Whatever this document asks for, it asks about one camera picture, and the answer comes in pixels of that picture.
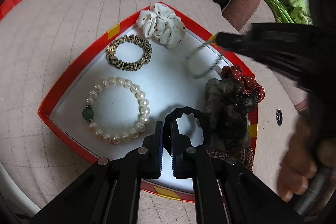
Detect red white checked scrunchie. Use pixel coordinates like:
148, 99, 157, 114
207, 146, 254, 170

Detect red polka dot scrunchie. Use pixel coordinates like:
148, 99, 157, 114
221, 65, 265, 103

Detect grey black organza scrunchie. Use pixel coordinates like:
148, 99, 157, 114
203, 78, 257, 151

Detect grey bead bracelet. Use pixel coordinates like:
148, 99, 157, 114
184, 40, 224, 80

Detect white pearl bracelet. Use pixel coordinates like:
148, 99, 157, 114
81, 77, 151, 145

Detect black wavy hair tie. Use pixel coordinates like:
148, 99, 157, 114
163, 106, 211, 151

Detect red tray box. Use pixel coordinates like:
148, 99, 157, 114
37, 2, 259, 203

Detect leopard print hair tie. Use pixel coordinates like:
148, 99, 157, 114
105, 34, 153, 72

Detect white dotted scrunchie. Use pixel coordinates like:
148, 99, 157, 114
136, 2, 186, 49

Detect right hand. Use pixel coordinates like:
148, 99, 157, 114
277, 116, 335, 208

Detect green bed sheet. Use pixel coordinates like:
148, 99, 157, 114
264, 0, 313, 25

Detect pink quilted bolster pillow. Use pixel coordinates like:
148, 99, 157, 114
222, 0, 307, 114

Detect red bag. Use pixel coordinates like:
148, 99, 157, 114
0, 0, 22, 20

